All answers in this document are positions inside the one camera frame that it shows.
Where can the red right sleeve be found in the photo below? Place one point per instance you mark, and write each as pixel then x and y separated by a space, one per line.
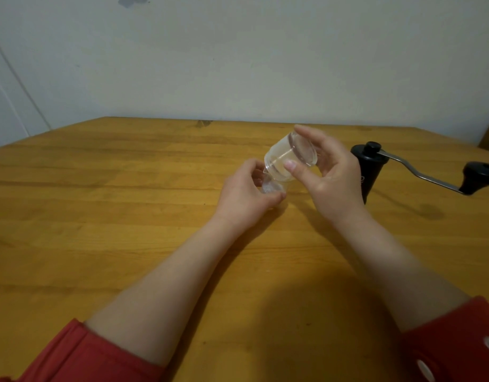
pixel 447 346

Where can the red left sleeve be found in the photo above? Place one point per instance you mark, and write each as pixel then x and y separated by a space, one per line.
pixel 89 356

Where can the clear grinder jar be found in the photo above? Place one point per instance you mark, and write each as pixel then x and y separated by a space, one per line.
pixel 288 153

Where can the person's right forearm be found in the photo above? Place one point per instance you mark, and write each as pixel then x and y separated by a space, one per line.
pixel 400 270

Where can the red sleeve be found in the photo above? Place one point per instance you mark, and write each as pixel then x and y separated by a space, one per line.
pixel 447 346
pixel 89 356

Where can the person's left hand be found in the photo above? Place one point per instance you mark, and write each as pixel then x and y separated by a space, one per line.
pixel 242 202

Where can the person's left forearm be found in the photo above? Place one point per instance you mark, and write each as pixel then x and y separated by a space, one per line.
pixel 173 294

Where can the person's right hand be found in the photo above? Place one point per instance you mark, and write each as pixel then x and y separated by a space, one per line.
pixel 336 182

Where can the clear plastic cup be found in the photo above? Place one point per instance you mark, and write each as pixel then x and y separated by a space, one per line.
pixel 271 186

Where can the black hand grinder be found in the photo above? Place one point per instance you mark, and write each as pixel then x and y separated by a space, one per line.
pixel 372 165

